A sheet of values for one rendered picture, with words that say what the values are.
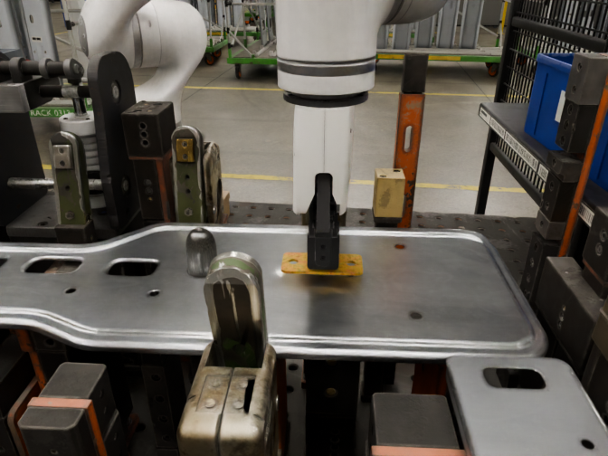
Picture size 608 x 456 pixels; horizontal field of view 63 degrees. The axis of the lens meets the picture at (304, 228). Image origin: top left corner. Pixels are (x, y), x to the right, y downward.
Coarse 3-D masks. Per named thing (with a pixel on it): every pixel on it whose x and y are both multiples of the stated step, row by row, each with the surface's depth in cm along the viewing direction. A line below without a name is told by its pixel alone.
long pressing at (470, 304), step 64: (0, 256) 56; (64, 256) 56; (128, 256) 56; (256, 256) 56; (384, 256) 56; (448, 256) 56; (0, 320) 46; (64, 320) 46; (128, 320) 45; (192, 320) 45; (320, 320) 45; (384, 320) 45; (448, 320) 45; (512, 320) 45
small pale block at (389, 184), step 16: (384, 176) 60; (400, 176) 59; (384, 192) 60; (400, 192) 60; (384, 208) 61; (400, 208) 61; (384, 224) 62; (368, 368) 73; (368, 384) 74; (368, 400) 75
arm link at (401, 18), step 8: (408, 0) 40; (416, 0) 41; (424, 0) 41; (432, 0) 42; (440, 0) 42; (400, 8) 41; (408, 8) 41; (416, 8) 42; (424, 8) 42; (432, 8) 42; (440, 8) 43; (400, 16) 42; (408, 16) 42; (416, 16) 43; (424, 16) 43; (384, 24) 43
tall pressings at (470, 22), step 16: (448, 0) 668; (464, 0) 680; (480, 0) 661; (432, 16) 674; (448, 16) 676; (464, 16) 668; (480, 16) 664; (384, 32) 677; (400, 32) 673; (416, 32) 685; (432, 32) 680; (448, 32) 683; (464, 32) 680; (384, 48) 684; (400, 48) 681; (464, 48) 688
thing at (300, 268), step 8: (288, 256) 53; (296, 256) 53; (304, 256) 53; (344, 256) 53; (352, 256) 53; (360, 256) 53; (288, 264) 52; (296, 264) 52; (304, 264) 52; (344, 264) 52; (360, 264) 52; (288, 272) 51; (296, 272) 51; (304, 272) 51; (312, 272) 51; (320, 272) 51; (328, 272) 50; (336, 272) 50; (344, 272) 50; (352, 272) 50; (360, 272) 50
